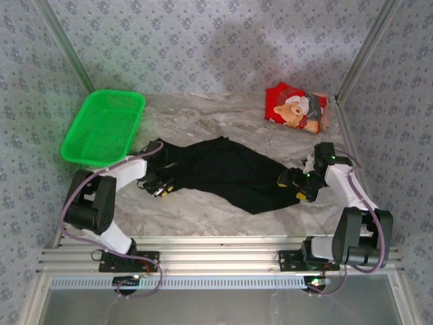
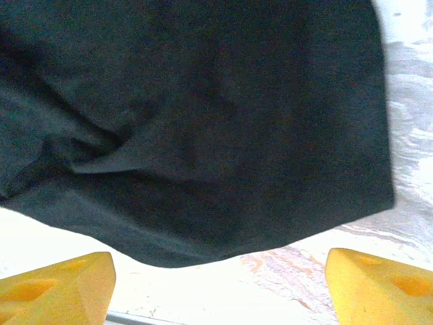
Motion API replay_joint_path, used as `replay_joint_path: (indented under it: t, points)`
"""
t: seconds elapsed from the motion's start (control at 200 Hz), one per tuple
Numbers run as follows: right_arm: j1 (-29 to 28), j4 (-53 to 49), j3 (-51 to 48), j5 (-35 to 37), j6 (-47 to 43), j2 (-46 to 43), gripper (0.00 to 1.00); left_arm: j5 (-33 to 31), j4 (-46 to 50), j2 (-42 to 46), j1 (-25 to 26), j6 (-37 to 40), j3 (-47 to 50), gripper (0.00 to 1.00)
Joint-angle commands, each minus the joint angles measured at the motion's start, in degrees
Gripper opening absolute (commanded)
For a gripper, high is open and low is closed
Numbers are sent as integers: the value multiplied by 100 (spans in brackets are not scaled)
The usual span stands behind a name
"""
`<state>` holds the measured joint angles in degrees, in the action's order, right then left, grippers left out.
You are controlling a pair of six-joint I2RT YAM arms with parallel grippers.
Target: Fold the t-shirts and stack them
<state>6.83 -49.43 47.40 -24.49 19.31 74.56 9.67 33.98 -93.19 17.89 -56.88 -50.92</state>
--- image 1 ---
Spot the black t-shirt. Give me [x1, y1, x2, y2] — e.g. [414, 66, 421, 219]
[154, 135, 302, 215]

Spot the green plastic basket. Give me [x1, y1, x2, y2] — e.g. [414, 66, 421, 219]
[60, 89, 147, 167]

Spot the right controller board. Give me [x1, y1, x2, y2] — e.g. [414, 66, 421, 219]
[302, 276, 332, 293]

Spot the controller board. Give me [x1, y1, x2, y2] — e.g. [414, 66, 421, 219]
[113, 275, 142, 288]
[302, 276, 332, 293]

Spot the left controller board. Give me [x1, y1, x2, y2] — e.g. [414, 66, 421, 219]
[113, 275, 142, 288]

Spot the grey metal panel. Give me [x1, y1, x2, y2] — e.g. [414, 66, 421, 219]
[37, 274, 412, 325]

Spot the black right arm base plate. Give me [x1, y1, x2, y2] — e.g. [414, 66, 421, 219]
[277, 249, 341, 273]

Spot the aluminium mounting rail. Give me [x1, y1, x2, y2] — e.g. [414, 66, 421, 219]
[37, 235, 405, 276]

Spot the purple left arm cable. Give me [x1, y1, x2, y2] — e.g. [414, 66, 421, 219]
[58, 141, 165, 301]

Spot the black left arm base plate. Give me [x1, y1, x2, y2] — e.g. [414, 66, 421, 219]
[98, 249, 160, 274]

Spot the slotted grey cable duct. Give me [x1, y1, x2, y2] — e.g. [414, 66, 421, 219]
[50, 275, 334, 291]

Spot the aluminium corner post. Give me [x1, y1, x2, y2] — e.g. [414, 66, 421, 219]
[334, 0, 404, 103]
[36, 0, 96, 95]

